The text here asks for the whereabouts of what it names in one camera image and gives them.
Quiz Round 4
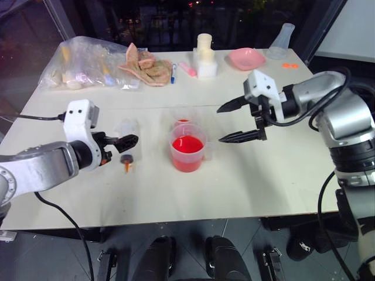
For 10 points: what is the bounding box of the white board panel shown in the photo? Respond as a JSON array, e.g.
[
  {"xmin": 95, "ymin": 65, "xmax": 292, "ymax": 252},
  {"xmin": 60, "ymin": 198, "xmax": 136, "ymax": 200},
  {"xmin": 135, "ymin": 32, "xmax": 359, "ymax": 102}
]
[{"xmin": 312, "ymin": 0, "xmax": 375, "ymax": 64}]

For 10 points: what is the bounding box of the black shoe with white logo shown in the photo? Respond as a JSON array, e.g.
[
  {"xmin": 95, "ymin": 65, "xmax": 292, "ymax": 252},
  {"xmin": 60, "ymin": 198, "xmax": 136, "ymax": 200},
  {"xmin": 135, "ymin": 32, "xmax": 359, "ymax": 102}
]
[{"xmin": 286, "ymin": 233, "xmax": 321, "ymax": 262}]

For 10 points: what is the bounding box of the pink plastic bowl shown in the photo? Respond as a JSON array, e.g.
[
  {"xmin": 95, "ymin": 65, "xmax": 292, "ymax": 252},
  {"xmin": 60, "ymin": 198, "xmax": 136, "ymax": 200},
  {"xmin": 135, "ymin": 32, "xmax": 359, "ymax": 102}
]
[{"xmin": 228, "ymin": 47, "xmax": 267, "ymax": 71}]

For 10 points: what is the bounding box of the black table leg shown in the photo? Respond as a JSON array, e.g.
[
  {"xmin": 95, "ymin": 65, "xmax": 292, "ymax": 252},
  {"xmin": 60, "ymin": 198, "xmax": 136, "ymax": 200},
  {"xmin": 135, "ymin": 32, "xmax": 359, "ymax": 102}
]
[
  {"xmin": 97, "ymin": 248, "xmax": 115, "ymax": 281},
  {"xmin": 261, "ymin": 246, "xmax": 282, "ymax": 281}
]

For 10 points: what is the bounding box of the pink marker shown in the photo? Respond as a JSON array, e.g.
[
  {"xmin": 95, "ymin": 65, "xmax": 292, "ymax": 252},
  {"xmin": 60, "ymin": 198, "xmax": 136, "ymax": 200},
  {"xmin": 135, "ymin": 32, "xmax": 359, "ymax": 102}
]
[{"xmin": 179, "ymin": 61, "xmax": 197, "ymax": 78}]

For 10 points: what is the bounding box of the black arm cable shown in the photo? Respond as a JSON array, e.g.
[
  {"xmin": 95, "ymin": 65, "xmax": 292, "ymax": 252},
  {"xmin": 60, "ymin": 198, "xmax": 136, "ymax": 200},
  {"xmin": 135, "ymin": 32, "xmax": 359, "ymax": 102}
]
[
  {"xmin": 317, "ymin": 170, "xmax": 357, "ymax": 281},
  {"xmin": 13, "ymin": 112, "xmax": 66, "ymax": 122},
  {"xmin": 34, "ymin": 191, "xmax": 96, "ymax": 281},
  {"xmin": 264, "ymin": 67, "xmax": 354, "ymax": 128}
]

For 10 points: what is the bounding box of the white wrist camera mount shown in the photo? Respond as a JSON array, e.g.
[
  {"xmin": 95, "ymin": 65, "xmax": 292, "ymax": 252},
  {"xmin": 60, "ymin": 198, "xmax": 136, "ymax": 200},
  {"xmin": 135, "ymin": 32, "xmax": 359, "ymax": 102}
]
[
  {"xmin": 62, "ymin": 99, "xmax": 114, "ymax": 172},
  {"xmin": 243, "ymin": 69, "xmax": 289, "ymax": 122}
]

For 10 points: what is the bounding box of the small clear cup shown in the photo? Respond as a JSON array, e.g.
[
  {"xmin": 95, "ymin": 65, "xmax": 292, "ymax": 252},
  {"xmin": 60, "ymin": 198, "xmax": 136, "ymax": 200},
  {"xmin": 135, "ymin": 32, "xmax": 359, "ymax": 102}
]
[{"xmin": 172, "ymin": 107, "xmax": 200, "ymax": 129}]

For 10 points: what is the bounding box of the clear plastic bag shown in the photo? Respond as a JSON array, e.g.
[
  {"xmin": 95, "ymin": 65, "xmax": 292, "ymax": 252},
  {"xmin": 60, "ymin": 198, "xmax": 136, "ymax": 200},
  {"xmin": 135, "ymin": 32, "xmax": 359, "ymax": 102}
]
[{"xmin": 39, "ymin": 36, "xmax": 148, "ymax": 92}]

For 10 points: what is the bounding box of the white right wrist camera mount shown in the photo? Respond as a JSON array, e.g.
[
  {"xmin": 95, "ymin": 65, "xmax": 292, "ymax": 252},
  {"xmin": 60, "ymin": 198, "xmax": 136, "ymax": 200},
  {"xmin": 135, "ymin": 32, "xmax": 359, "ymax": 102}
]
[{"xmin": 243, "ymin": 69, "xmax": 289, "ymax": 122}]

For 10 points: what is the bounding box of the dark rounded shape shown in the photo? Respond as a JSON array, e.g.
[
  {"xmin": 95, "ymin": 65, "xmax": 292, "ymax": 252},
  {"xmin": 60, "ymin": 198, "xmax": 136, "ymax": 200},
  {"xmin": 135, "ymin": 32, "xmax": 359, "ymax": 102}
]
[{"xmin": 204, "ymin": 235, "xmax": 251, "ymax": 281}]

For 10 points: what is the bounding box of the cream cylindrical tube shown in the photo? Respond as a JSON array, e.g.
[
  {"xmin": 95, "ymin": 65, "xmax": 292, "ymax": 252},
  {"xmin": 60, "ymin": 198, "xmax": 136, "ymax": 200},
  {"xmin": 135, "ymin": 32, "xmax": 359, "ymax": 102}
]
[{"xmin": 196, "ymin": 33, "xmax": 215, "ymax": 63}]

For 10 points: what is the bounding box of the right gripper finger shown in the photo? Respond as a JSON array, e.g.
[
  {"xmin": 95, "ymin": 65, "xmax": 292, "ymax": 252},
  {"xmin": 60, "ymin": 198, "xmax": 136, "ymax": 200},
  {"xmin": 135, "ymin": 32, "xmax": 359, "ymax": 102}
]
[
  {"xmin": 216, "ymin": 95, "xmax": 250, "ymax": 115},
  {"xmin": 219, "ymin": 128, "xmax": 268, "ymax": 144}
]

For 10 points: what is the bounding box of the white block holder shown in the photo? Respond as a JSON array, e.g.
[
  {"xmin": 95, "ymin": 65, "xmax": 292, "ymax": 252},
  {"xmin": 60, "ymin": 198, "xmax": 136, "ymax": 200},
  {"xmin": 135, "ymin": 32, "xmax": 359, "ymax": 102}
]
[{"xmin": 193, "ymin": 48, "xmax": 219, "ymax": 80}]

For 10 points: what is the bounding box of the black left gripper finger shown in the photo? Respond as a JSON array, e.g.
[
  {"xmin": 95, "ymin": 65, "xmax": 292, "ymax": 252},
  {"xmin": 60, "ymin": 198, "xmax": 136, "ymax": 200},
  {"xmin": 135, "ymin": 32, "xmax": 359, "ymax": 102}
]
[{"xmin": 115, "ymin": 134, "xmax": 139, "ymax": 153}]

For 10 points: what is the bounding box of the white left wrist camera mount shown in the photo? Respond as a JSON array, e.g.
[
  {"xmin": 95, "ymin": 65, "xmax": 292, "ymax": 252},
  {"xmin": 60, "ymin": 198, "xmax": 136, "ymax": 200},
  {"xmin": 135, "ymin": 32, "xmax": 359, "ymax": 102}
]
[{"xmin": 62, "ymin": 99, "xmax": 114, "ymax": 172}]

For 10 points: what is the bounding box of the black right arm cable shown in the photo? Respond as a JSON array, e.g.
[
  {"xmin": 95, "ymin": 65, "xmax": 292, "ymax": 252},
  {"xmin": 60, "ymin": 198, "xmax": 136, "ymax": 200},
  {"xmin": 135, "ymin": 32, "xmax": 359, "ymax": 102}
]
[
  {"xmin": 317, "ymin": 170, "xmax": 357, "ymax": 281},
  {"xmin": 264, "ymin": 67, "xmax": 354, "ymax": 128}
]

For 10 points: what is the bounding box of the clear conical flask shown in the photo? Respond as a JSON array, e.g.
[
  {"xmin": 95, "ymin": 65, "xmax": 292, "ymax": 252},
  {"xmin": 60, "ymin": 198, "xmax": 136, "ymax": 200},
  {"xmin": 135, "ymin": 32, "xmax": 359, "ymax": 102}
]
[{"xmin": 265, "ymin": 23, "xmax": 295, "ymax": 61}]

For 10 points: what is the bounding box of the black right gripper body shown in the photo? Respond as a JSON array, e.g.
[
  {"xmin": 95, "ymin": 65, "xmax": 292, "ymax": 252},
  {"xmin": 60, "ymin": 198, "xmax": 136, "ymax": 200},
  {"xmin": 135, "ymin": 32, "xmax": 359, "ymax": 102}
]
[{"xmin": 250, "ymin": 95, "xmax": 277, "ymax": 130}]

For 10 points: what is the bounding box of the beaker with red liquid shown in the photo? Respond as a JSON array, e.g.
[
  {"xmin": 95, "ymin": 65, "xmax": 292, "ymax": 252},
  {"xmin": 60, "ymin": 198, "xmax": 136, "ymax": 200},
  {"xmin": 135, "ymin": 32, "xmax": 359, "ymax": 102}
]
[{"xmin": 169, "ymin": 123, "xmax": 215, "ymax": 173}]

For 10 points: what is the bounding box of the beige pink cloth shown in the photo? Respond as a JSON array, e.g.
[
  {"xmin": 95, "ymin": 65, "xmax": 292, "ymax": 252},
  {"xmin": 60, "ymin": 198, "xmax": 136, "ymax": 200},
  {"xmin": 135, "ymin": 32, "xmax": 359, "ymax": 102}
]
[{"xmin": 117, "ymin": 42, "xmax": 173, "ymax": 88}]

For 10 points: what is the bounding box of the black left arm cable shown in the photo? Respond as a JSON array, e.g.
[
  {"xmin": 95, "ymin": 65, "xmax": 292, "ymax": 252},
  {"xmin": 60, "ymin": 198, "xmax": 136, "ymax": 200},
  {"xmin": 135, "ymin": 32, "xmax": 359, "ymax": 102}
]
[
  {"xmin": 13, "ymin": 112, "xmax": 66, "ymax": 122},
  {"xmin": 34, "ymin": 191, "xmax": 96, "ymax": 281}
]

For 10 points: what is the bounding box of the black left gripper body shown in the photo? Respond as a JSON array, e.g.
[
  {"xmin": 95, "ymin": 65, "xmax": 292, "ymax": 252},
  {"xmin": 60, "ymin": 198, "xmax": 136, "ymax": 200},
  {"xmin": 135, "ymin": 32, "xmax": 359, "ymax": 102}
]
[{"xmin": 92, "ymin": 131, "xmax": 120, "ymax": 167}]

